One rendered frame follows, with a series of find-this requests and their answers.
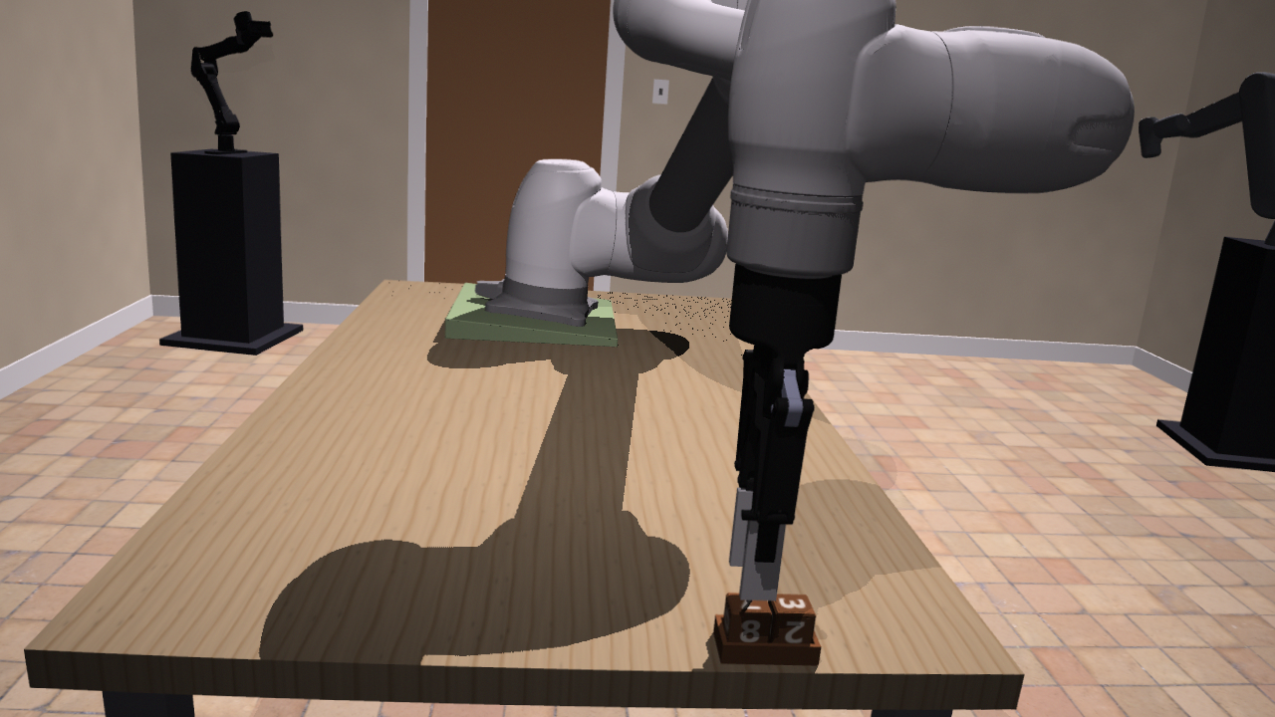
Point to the brown wooden tray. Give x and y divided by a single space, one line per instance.
764 653

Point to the brown number cube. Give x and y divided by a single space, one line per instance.
746 620
793 619

